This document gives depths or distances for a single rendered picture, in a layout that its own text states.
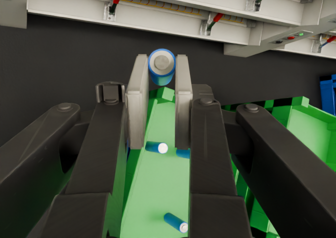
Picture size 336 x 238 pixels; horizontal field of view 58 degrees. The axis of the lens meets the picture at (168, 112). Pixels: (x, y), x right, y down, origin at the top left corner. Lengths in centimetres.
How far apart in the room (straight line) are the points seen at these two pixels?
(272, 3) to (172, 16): 25
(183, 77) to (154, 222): 45
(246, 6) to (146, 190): 44
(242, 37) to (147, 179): 55
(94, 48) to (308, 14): 55
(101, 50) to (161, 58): 70
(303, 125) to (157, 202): 40
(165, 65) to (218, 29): 72
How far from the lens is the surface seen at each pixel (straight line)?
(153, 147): 51
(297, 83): 128
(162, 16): 82
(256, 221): 69
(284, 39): 92
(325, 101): 136
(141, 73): 16
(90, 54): 88
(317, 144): 83
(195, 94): 15
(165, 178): 58
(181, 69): 17
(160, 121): 56
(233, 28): 93
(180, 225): 54
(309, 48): 114
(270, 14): 77
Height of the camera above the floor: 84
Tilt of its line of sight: 65 degrees down
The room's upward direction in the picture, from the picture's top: 83 degrees clockwise
